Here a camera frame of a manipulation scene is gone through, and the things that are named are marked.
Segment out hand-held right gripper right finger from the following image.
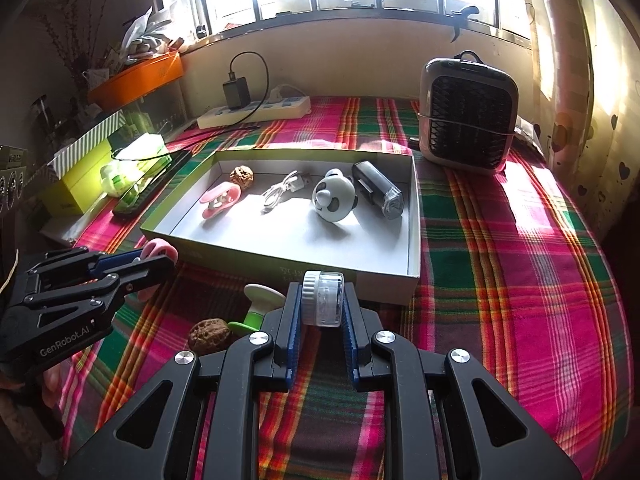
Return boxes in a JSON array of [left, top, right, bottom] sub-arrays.
[[340, 282, 583, 480]]

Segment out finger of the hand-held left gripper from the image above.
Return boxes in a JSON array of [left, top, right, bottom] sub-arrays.
[[24, 255, 176, 313], [29, 247, 145, 286]]

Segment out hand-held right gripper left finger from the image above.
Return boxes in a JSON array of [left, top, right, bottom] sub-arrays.
[[60, 282, 306, 480]]

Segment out light pink clip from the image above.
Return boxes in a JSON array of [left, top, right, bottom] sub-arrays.
[[135, 239, 180, 301]]

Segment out clear jar with ribbed cap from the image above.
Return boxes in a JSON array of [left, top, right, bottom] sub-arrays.
[[301, 270, 346, 330]]

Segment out green cardboard box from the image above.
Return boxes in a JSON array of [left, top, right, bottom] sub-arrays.
[[140, 147, 422, 306]]

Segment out pink clip with pale pad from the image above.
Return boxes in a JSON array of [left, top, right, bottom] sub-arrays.
[[200, 183, 243, 220]]

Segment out white charging cable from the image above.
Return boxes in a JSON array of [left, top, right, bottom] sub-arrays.
[[261, 170, 311, 215]]

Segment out white panda toy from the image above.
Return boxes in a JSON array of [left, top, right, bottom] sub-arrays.
[[312, 169, 358, 223]]

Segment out black bike light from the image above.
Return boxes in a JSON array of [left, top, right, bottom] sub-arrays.
[[351, 160, 406, 221]]

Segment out person's left hand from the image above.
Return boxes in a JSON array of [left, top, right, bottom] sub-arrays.
[[41, 364, 71, 410]]

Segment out green and white knob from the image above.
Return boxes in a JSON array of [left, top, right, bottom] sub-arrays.
[[227, 284, 287, 336]]

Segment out black smartphone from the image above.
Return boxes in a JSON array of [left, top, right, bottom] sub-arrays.
[[111, 150, 193, 220]]

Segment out green box with striped lid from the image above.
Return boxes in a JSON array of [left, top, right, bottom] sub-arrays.
[[40, 110, 128, 217]]

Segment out green and white tissue packet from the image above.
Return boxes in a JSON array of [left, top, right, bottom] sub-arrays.
[[100, 132, 173, 198]]

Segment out grey appliance with knobs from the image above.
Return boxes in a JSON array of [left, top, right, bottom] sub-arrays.
[[0, 144, 31, 211]]

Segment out glass jar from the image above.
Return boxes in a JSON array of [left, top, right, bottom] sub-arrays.
[[30, 94, 58, 131]]

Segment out plaid tablecloth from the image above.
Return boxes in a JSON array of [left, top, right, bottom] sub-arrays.
[[55, 95, 631, 480]]

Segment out orange box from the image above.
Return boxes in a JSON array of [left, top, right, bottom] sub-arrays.
[[87, 50, 183, 111]]

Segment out white power strip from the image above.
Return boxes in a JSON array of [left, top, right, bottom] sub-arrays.
[[196, 95, 312, 130]]

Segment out crumpled plastic bags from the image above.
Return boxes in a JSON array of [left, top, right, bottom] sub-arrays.
[[117, 0, 201, 61]]

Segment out dried branches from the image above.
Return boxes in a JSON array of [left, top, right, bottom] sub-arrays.
[[35, 0, 131, 81]]

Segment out small grey heater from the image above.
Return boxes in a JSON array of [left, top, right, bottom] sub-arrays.
[[417, 50, 521, 177]]

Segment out black window hook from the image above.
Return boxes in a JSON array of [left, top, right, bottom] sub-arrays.
[[450, 5, 481, 43]]

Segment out heart print curtain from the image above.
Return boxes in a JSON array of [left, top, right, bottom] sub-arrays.
[[520, 0, 640, 241]]

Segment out black charger with cable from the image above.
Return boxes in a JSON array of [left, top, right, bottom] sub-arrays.
[[182, 51, 272, 133]]

